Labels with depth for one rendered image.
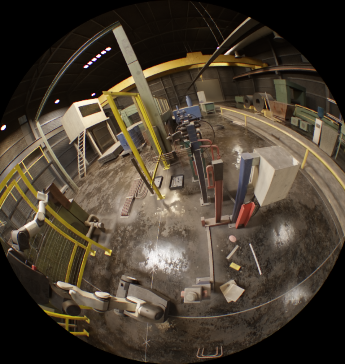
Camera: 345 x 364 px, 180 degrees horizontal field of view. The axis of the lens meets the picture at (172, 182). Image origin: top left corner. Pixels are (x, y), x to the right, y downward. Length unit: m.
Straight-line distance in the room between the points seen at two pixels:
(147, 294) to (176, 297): 0.31
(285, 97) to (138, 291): 10.86
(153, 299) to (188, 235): 0.91
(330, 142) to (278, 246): 4.30
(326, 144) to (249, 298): 4.96
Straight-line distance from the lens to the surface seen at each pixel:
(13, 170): 1.62
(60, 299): 0.91
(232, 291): 1.12
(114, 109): 1.45
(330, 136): 5.19
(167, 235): 1.57
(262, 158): 0.84
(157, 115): 2.56
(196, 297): 0.69
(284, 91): 10.05
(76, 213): 2.65
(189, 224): 1.55
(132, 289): 1.48
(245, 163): 0.82
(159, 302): 1.34
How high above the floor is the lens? 1.37
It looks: 38 degrees down
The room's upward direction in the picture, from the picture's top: 23 degrees counter-clockwise
